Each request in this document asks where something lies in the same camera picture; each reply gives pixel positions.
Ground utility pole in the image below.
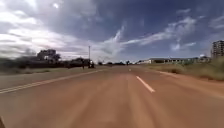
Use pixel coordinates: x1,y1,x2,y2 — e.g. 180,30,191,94
87,45,92,69

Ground double white edge line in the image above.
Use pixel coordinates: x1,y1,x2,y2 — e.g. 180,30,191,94
0,68,107,95

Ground long low building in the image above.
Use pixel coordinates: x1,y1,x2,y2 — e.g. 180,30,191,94
136,55,211,66

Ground row of dark trees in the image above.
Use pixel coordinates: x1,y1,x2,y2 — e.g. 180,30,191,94
0,48,92,72

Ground white dashed lane line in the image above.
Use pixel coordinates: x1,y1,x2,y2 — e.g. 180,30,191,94
128,67,156,94

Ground dry grass strip with bushes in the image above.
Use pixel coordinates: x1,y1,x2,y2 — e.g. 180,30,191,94
139,57,224,82

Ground dry grass verge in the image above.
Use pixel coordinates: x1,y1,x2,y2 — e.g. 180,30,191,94
0,66,88,76

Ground tall multistorey building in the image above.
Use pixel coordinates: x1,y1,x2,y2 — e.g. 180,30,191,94
211,40,224,59

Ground reddish brown asphalt road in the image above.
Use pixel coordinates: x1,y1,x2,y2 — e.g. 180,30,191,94
0,64,224,128

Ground dark vehicle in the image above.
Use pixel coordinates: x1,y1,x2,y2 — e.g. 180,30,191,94
88,60,96,69

